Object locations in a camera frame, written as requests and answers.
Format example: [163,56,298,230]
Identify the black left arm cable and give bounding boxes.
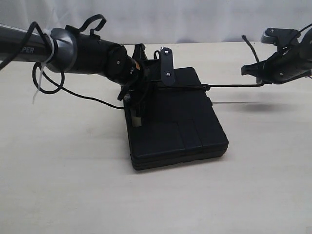
[0,14,125,109]

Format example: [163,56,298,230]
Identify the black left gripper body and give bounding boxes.
[117,43,161,115]

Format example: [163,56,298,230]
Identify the black cord with loop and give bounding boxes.
[123,35,265,103]

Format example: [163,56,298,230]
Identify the white zip tie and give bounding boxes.
[32,29,58,105]

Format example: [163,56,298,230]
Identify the white backdrop curtain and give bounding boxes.
[0,0,312,44]

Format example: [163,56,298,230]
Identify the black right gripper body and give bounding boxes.
[241,28,302,84]

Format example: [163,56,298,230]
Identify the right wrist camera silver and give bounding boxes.
[261,32,276,44]

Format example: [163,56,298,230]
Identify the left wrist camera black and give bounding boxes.
[159,47,175,87]

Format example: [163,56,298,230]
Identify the black plastic carrying case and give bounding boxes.
[123,67,229,171]

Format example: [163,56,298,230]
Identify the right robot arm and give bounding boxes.
[241,28,312,84]

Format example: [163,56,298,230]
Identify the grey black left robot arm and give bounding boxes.
[0,22,162,112]

